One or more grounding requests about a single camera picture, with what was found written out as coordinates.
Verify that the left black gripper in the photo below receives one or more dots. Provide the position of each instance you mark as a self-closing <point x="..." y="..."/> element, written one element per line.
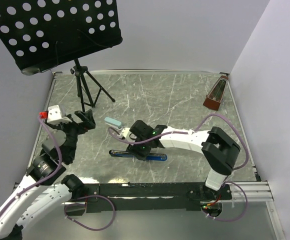
<point x="82" y="127"/>

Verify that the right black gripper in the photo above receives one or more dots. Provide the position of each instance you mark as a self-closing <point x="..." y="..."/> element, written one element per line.
<point x="133" y="149"/>

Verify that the blue black stapler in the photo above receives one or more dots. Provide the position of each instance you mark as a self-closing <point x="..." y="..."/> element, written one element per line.
<point x="149" y="157"/>

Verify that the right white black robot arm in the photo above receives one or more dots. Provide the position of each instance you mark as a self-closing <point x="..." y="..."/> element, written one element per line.
<point x="218" y="148"/>

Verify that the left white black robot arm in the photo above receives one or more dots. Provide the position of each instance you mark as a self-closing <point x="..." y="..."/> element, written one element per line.
<point x="58" y="150"/>

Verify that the light blue white stapler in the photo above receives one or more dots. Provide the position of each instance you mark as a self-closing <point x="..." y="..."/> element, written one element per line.
<point x="113" y="123"/>

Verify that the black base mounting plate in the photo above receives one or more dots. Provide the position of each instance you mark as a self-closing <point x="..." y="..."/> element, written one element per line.
<point x="148" y="196"/>

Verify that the brown wooden metronome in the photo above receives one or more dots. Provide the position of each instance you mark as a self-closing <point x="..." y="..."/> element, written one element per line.
<point x="215" y="96"/>

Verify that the black music stand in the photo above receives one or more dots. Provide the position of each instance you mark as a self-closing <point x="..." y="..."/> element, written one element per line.
<point x="43" y="34"/>

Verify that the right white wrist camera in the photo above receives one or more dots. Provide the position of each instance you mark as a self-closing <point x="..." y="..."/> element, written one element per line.
<point x="125" y="133"/>

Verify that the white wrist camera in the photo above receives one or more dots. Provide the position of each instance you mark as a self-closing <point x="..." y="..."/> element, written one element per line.
<point x="125" y="133"/>
<point x="54" y="115"/>

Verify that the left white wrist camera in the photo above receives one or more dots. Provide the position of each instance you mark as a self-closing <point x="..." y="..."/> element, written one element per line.
<point x="54" y="115"/>

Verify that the aluminium frame rail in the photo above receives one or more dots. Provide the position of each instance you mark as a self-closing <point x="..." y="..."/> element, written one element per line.
<point x="255" y="191"/>

